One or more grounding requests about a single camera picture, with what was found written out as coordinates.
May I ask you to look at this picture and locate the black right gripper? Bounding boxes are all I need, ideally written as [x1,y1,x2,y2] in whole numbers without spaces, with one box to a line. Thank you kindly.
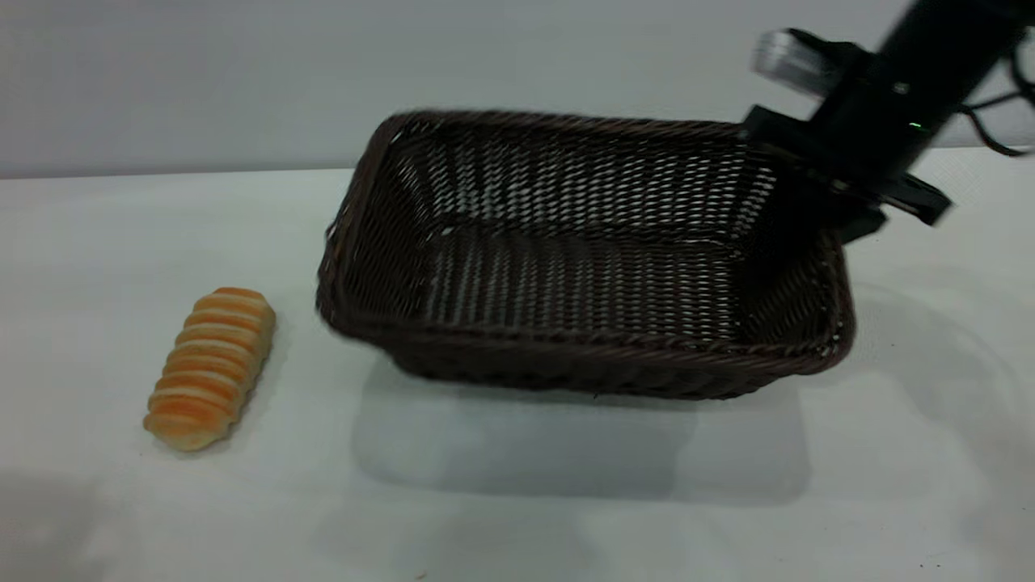
[740,77,953,246]

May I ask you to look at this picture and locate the dark brown woven basket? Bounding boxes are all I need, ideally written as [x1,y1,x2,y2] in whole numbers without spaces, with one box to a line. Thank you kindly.
[315,109,856,401]

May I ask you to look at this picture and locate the ridged golden bread roll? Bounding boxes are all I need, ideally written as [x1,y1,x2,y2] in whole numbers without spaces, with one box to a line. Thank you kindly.
[143,287,277,452]

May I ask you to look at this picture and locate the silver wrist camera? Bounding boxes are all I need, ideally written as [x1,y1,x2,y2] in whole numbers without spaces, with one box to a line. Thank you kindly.
[751,28,872,99]

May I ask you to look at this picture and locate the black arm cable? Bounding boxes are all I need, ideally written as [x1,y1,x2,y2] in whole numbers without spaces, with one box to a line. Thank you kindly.
[958,32,1035,158]

